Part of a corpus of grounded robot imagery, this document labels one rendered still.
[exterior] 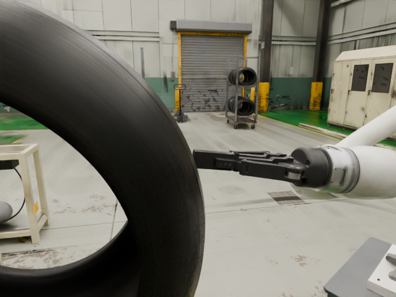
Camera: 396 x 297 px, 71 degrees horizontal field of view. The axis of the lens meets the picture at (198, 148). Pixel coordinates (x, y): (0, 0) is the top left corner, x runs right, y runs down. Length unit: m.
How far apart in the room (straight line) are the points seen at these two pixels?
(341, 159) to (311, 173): 0.06
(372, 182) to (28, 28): 0.56
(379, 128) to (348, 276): 0.65
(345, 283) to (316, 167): 0.78
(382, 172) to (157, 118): 0.43
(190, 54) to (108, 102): 11.36
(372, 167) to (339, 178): 0.07
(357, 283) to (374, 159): 0.74
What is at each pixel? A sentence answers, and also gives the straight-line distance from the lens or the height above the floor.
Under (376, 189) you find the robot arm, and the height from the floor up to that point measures 1.18.
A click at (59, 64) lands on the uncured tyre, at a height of 1.39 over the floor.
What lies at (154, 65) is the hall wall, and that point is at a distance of 11.45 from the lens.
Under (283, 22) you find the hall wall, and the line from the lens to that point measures 13.10.
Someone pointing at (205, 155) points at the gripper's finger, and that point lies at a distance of 0.47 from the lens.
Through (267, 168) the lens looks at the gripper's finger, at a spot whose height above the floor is 1.23.
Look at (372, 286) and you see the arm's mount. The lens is 1.25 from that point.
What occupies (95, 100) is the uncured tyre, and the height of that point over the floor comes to 1.35.
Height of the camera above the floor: 1.37
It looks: 14 degrees down
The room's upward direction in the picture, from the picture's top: straight up
